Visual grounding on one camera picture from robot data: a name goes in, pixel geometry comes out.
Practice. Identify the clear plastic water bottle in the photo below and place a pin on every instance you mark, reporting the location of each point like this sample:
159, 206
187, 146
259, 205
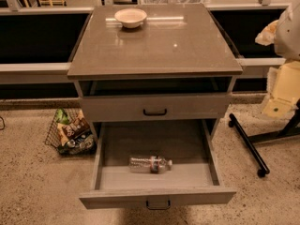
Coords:
152, 164

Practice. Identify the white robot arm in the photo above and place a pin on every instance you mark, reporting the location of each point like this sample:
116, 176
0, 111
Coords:
283, 83

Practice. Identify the closed grey top drawer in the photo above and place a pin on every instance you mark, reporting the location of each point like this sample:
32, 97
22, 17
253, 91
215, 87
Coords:
146, 108

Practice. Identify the grey drawer cabinet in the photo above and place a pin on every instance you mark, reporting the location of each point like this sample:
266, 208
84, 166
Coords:
177, 50

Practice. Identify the open grey middle drawer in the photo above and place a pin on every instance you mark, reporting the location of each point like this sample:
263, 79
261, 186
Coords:
192, 179

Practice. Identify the brown snack bag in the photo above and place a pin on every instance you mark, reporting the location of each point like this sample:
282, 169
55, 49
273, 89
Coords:
72, 130

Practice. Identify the green snack bag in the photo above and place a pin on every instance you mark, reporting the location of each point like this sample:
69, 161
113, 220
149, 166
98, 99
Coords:
61, 117

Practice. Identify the white ceramic bowl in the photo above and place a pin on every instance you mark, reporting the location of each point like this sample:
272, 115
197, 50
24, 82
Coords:
130, 17

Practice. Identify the metal railing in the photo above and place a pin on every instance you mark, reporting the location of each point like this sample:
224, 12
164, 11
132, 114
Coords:
56, 72

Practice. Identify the black wheeled stand base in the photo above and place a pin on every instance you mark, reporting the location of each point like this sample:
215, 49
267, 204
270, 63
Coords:
291, 129

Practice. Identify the wire basket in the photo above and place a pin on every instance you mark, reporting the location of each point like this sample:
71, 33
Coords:
84, 144

